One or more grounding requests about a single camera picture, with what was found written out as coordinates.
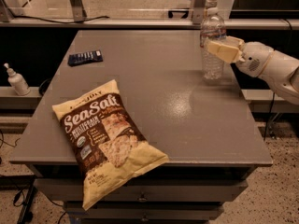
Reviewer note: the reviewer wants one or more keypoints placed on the grey metal post left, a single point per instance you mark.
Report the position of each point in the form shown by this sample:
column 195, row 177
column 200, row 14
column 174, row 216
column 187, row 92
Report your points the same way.
column 78, row 10

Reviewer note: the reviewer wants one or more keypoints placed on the grey metal post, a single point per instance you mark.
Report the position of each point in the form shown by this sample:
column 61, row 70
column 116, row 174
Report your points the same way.
column 198, row 7
column 78, row 10

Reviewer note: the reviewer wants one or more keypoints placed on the dark blue snack bar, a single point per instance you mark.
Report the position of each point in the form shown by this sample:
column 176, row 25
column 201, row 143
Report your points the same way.
column 85, row 57

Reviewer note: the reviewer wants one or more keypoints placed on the white pump dispenser bottle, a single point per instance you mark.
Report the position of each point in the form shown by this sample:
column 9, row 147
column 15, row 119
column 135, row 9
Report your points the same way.
column 17, row 81

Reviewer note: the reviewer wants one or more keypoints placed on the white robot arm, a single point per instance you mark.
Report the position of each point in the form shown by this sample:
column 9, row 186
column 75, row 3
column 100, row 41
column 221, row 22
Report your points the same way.
column 280, row 71

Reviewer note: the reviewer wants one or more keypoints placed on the grey metal post right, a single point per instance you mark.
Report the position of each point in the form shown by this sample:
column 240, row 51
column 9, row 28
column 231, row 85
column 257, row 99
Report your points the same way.
column 198, row 7

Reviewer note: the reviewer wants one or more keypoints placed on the clear plastic water bottle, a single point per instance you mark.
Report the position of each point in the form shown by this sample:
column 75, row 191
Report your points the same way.
column 213, row 31

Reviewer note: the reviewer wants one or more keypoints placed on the grey drawer cabinet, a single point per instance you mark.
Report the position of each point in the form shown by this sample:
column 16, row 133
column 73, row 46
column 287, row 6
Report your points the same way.
column 207, row 132

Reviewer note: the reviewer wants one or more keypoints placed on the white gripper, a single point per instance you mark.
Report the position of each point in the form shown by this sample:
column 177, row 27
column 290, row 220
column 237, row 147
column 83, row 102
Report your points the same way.
column 252, row 60

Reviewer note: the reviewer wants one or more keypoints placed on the sea salt chips bag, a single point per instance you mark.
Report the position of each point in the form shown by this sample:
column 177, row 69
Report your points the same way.
column 109, row 148

